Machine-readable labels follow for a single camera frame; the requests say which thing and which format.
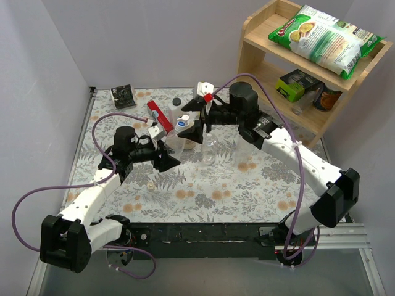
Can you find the wooden shelf unit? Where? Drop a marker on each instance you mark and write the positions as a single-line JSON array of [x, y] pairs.
[[253, 49]]

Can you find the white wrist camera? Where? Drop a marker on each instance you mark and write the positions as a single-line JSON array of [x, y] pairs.
[[156, 132], [204, 91]]

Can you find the white bottle black cap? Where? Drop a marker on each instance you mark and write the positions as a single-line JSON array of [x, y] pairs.
[[175, 109]]

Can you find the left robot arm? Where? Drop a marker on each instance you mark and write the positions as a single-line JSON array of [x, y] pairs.
[[69, 238]]

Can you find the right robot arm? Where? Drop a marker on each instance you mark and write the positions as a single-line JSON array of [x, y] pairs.
[[337, 189]]

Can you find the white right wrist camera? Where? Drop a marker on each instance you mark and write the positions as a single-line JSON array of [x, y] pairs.
[[204, 91]]

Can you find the green chips bag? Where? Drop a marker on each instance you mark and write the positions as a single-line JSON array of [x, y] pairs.
[[325, 40]]

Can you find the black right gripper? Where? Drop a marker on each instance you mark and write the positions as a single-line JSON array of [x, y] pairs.
[[205, 117]]

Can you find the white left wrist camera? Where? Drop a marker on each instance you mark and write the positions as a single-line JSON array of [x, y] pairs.
[[156, 132]]

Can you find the tin can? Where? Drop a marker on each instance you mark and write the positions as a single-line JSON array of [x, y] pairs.
[[326, 98]]

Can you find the clear small bottle on shelf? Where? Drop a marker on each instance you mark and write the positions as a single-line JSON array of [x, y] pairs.
[[305, 101]]

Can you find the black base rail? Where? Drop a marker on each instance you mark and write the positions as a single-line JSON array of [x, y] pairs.
[[203, 240]]

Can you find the clear plastic bottle large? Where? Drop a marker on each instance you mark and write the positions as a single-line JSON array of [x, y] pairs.
[[243, 151]]

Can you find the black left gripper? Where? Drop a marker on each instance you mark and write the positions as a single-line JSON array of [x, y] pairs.
[[157, 155]]

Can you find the red toothpaste box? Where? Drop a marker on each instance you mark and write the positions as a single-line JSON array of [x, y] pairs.
[[158, 116]]

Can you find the green black box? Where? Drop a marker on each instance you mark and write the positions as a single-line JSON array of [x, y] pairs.
[[293, 85]]

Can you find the black patterned box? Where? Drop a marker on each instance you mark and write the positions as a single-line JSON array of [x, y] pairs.
[[123, 96]]

